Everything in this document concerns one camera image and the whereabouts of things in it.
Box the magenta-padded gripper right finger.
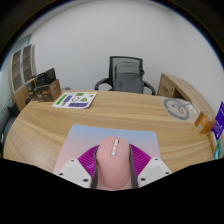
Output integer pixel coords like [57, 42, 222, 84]
[128, 143, 173, 190]

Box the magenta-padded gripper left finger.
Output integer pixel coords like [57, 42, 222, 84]
[57, 144, 100, 190]

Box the pink computer mouse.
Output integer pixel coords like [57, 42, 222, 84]
[95, 136, 132, 191]

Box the pink and blue mouse pad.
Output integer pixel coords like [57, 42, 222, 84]
[52, 124, 161, 176]

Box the round grey and white disc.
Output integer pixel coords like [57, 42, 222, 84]
[162, 97, 191, 121]

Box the teal packet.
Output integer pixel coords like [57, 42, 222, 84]
[214, 138, 223, 158]

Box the orange box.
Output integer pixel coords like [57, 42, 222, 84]
[194, 112, 217, 135]

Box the white sticker sheet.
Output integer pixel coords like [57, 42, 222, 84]
[51, 91, 98, 109]

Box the black leather armchair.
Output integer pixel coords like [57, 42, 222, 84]
[0, 99, 19, 148]

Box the large brown cardboard box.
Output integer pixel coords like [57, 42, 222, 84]
[33, 78, 62, 103]

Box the wooden side desk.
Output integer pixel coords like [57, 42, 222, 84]
[156, 72, 218, 111]

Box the small brown cardboard box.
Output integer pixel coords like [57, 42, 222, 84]
[25, 79, 37, 101]

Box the grey backpack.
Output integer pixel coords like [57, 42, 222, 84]
[113, 61, 145, 94]

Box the black cardboard box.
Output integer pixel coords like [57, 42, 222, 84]
[33, 67, 57, 87]

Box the black mesh office chair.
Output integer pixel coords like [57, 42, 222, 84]
[93, 55, 157, 96]

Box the wooden shelf unit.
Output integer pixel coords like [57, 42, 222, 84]
[8, 43, 38, 113]

